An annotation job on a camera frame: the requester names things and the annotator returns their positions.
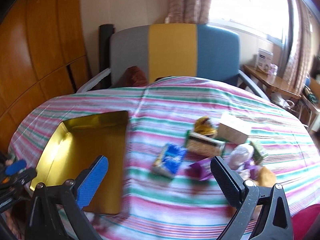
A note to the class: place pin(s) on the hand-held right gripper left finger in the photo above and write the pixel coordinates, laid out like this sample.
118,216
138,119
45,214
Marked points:
92,180

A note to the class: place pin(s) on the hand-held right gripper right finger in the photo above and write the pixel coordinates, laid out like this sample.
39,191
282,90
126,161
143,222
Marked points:
225,177

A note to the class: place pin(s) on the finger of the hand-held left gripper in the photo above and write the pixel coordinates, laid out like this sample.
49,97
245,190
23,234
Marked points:
15,167

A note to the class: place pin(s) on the purple snack packet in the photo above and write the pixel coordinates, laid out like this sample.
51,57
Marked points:
200,168
252,171

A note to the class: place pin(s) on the maroon and gold gift box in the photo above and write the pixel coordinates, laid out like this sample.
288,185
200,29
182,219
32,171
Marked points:
82,150

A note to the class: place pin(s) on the small green box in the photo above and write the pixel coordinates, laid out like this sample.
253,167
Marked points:
260,152

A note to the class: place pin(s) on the white plastic bag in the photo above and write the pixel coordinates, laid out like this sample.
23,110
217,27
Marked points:
240,155

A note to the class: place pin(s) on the beige cardboard box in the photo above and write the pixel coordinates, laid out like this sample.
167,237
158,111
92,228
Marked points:
232,130

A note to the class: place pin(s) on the yellow knitted cloth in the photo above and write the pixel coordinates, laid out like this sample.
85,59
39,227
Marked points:
203,127

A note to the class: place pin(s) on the blue snack packet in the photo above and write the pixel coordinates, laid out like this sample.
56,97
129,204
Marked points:
170,158

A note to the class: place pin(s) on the striped cloth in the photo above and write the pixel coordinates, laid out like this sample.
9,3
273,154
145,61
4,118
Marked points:
162,110

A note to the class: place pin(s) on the white plastic container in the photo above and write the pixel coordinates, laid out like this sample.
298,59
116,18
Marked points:
282,101

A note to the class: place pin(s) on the wooden side desk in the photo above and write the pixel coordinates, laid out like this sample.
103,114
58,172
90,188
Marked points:
272,81

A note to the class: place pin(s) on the white side cabinet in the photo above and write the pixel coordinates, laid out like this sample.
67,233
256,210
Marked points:
311,107

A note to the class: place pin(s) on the reddish brown cloth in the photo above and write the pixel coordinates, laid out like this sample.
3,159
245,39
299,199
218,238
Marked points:
136,76

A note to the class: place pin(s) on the pink small container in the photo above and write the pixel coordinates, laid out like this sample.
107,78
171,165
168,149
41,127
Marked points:
273,69

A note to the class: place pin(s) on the white cardboard box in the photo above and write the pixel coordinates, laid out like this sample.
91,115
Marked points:
263,60

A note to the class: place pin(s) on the wooden wardrobe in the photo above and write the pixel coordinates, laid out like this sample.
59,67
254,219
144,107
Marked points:
37,42

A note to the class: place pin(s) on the black upright roll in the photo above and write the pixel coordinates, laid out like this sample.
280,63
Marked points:
105,50

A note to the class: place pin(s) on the grey yellow blue chair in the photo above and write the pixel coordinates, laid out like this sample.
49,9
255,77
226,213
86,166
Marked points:
172,52

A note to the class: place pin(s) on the patterned curtain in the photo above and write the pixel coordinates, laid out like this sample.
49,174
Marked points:
300,42
190,0

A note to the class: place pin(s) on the window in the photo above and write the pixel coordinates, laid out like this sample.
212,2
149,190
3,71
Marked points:
245,2

